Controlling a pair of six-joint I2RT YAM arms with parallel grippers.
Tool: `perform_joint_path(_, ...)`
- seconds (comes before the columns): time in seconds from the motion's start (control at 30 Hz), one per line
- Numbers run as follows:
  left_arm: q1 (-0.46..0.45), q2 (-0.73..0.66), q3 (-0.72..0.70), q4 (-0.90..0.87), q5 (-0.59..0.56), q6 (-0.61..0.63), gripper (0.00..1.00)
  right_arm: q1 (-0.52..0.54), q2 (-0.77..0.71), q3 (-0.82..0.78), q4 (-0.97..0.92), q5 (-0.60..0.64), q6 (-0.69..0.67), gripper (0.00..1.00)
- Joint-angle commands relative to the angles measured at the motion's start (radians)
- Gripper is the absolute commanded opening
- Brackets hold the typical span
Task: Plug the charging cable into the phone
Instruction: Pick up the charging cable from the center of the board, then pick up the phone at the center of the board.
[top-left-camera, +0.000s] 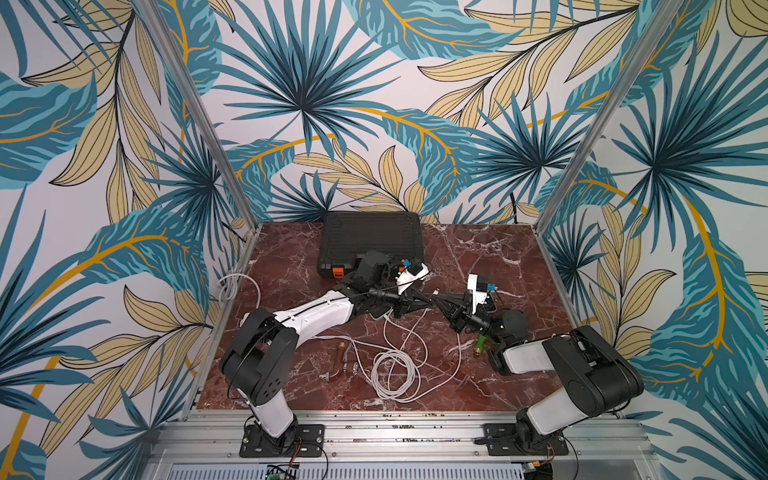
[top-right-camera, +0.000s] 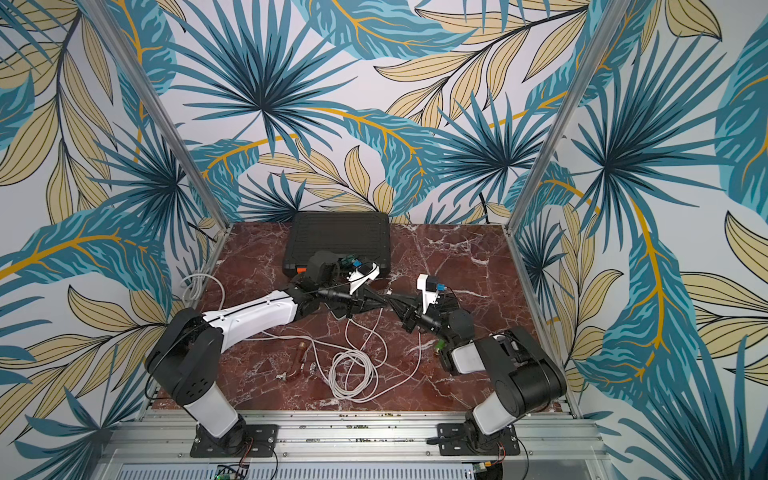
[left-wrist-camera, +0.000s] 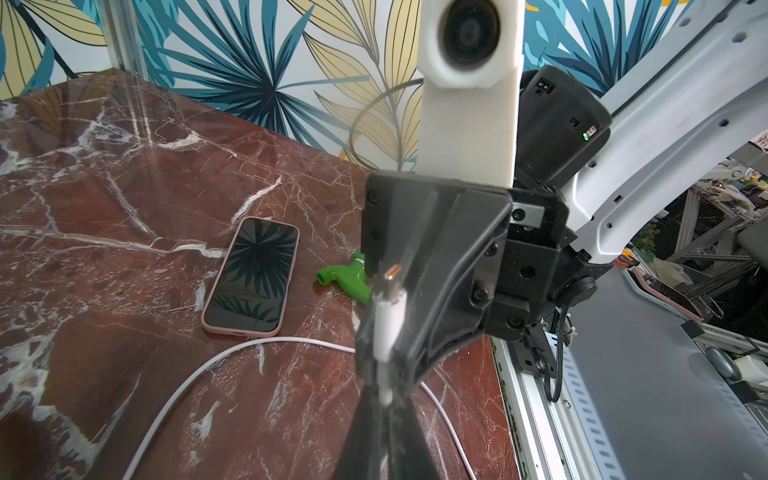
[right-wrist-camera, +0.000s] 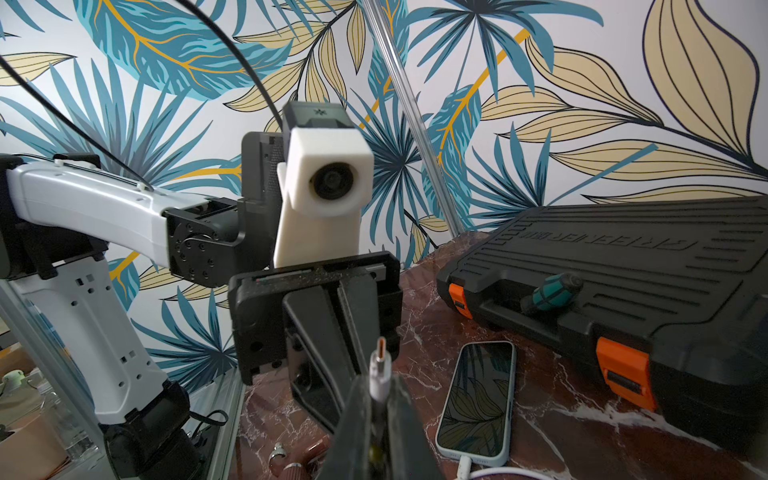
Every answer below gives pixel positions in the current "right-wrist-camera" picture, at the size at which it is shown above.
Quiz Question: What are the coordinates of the teal-handled screwdriver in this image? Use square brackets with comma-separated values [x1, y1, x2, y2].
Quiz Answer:
[520, 272, 584, 315]

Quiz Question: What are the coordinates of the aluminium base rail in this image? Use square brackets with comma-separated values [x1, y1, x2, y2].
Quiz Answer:
[183, 368, 245, 479]

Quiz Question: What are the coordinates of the aluminium frame post left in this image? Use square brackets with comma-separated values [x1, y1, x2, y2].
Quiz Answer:
[362, 0, 465, 237]

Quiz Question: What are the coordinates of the smartphone with pink case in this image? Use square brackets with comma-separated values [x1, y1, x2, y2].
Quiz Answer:
[435, 340, 516, 467]

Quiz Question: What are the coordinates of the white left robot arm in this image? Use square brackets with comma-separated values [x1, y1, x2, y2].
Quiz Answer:
[1, 154, 402, 479]

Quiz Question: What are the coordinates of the black plastic tool case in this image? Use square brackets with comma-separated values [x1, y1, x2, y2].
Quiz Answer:
[437, 195, 767, 452]

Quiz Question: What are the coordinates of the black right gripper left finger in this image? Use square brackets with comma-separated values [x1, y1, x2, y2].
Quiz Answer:
[317, 376, 372, 480]

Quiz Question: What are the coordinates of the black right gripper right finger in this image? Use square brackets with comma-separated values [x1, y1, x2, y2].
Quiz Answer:
[387, 375, 444, 480]

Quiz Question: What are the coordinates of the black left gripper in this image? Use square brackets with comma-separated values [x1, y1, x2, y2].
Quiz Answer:
[228, 251, 402, 432]

